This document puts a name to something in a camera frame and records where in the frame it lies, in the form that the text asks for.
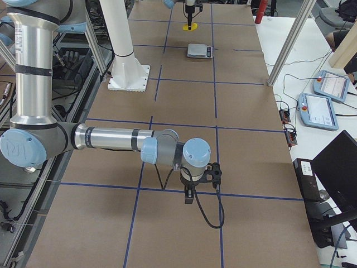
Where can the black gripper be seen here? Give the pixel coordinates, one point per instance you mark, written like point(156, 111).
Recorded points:
point(189, 12)
point(189, 184)

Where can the yellow mango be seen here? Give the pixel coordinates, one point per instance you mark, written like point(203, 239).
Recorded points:
point(192, 27)

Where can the silver digital kitchen scale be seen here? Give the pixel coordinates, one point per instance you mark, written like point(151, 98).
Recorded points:
point(200, 51)

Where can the red bottle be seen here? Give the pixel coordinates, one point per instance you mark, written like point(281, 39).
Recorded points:
point(261, 11)

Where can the near orange circuit board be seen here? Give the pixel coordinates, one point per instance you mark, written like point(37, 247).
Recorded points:
point(290, 134)

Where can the orange circuit board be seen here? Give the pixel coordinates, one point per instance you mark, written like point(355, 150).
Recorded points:
point(290, 134)
point(284, 113)

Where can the far orange circuit board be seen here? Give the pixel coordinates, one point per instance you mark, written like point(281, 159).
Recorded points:
point(284, 113)

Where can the near blue teach pendant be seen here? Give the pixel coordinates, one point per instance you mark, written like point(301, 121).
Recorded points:
point(317, 111)

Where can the blue teach pendant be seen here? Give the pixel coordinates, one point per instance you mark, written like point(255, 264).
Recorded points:
point(331, 85)
point(317, 111)

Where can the black monitor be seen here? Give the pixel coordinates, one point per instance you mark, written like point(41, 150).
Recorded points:
point(335, 167)

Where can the far blue teach pendant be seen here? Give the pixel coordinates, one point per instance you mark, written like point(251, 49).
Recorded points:
point(331, 85)

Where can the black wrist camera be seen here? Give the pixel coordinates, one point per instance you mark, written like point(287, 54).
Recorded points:
point(213, 174)
point(199, 5)

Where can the white camera post with base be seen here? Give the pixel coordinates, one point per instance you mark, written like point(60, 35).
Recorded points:
point(127, 73)

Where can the aluminium frame post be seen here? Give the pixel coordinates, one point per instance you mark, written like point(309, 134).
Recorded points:
point(293, 34)

